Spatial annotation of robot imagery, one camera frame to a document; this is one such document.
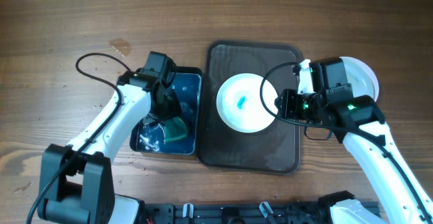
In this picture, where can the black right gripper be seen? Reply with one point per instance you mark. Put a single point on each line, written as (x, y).
(287, 104)

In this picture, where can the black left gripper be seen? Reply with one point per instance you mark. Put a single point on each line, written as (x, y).
(172, 99)

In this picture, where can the green yellow sponge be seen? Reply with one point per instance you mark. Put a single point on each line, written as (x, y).
(175, 129)

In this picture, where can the white plate blue smear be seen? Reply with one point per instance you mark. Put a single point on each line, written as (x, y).
(361, 83)

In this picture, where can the white plate blue dot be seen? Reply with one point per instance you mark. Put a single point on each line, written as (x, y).
(245, 103)

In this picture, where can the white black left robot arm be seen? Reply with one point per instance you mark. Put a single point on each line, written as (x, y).
(76, 183)

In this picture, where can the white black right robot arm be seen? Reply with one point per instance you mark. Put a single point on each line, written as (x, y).
(359, 125)

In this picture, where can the black water basin tray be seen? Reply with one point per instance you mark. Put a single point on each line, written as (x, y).
(149, 137)

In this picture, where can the dark brown serving tray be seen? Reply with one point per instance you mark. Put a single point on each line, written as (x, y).
(274, 150)

